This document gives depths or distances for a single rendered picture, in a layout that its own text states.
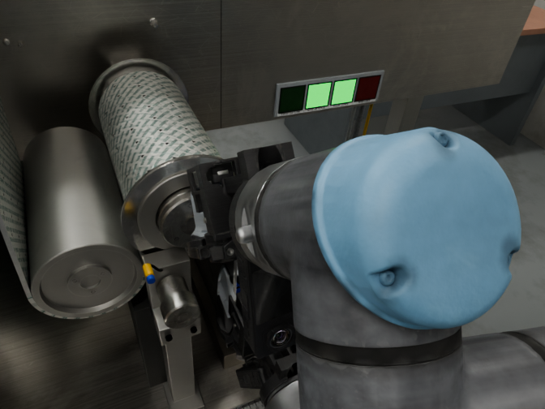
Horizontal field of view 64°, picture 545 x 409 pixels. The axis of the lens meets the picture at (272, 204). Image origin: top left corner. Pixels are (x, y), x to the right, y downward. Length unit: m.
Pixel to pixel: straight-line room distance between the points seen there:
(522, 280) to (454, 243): 2.35
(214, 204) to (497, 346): 0.21
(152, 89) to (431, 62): 0.66
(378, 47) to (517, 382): 0.80
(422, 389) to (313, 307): 0.05
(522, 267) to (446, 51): 1.67
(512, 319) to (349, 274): 2.16
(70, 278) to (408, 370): 0.42
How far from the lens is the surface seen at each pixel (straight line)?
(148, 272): 0.47
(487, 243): 0.18
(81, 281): 0.55
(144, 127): 0.54
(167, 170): 0.46
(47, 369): 0.83
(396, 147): 0.16
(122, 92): 0.63
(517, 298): 2.41
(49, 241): 0.54
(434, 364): 0.19
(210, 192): 0.34
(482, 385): 0.22
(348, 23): 0.90
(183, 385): 0.72
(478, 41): 1.16
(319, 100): 0.93
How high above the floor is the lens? 1.58
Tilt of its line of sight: 40 degrees down
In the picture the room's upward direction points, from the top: 6 degrees clockwise
